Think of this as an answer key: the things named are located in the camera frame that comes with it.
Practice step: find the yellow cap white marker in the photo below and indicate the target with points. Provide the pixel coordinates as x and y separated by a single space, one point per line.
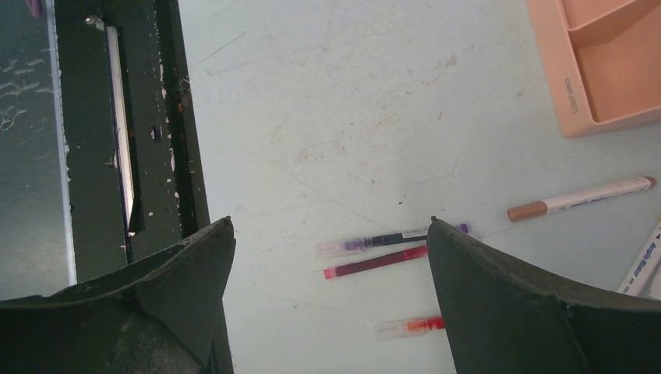
643 267

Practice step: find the orange red gel pen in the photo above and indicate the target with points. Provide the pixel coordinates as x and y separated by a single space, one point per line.
408 327

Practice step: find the dark red gel pen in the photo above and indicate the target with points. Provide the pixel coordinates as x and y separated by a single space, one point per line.
374 263

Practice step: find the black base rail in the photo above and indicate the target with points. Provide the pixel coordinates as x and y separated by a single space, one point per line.
135 180

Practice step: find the orange plastic file organizer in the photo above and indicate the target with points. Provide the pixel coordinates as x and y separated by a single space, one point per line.
602 62

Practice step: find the purple gel pen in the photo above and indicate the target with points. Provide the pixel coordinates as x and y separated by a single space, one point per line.
352 246

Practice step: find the brown cap white marker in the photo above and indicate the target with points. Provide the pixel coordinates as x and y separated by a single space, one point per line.
584 197

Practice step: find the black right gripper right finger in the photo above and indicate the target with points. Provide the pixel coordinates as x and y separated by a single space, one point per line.
504 315

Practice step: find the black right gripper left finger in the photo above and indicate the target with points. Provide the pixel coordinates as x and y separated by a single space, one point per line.
161 314

